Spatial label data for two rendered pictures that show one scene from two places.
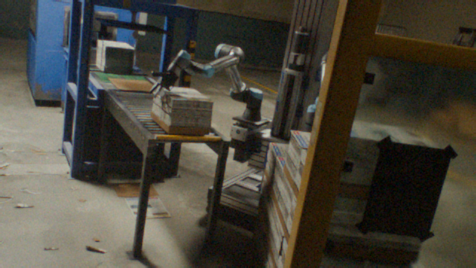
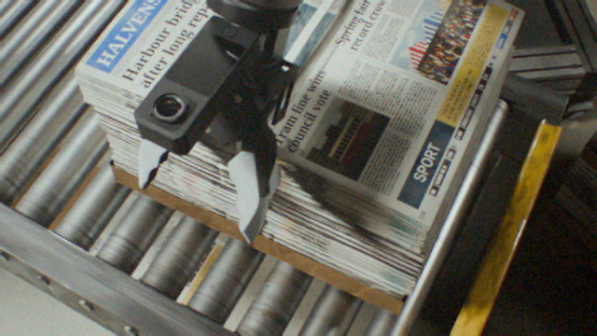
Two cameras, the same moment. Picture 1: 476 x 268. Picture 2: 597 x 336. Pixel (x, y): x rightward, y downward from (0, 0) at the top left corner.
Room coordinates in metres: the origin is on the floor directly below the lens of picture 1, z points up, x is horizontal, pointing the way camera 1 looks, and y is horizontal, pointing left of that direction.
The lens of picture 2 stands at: (2.80, 0.71, 1.57)
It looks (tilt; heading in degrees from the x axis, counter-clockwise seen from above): 60 degrees down; 325
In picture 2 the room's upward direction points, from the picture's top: 2 degrees clockwise
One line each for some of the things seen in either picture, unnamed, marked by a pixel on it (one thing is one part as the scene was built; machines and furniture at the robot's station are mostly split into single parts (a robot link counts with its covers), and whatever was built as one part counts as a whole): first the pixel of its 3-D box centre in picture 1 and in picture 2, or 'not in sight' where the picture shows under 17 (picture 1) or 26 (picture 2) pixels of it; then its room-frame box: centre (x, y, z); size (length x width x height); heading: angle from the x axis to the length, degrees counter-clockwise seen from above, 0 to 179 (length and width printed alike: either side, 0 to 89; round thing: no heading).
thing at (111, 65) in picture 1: (114, 56); not in sight; (4.91, 1.41, 0.93); 0.38 x 0.30 x 0.26; 29
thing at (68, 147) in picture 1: (123, 125); not in sight; (4.41, 1.13, 0.38); 0.94 x 0.69 x 0.63; 119
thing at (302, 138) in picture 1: (330, 143); not in sight; (2.40, -0.44, 1.06); 0.37 x 0.29 x 0.01; 98
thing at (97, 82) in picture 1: (126, 87); not in sight; (4.41, 1.13, 0.75); 0.70 x 0.65 x 0.10; 29
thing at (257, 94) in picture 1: (253, 97); not in sight; (3.72, -0.04, 0.98); 0.13 x 0.12 x 0.14; 57
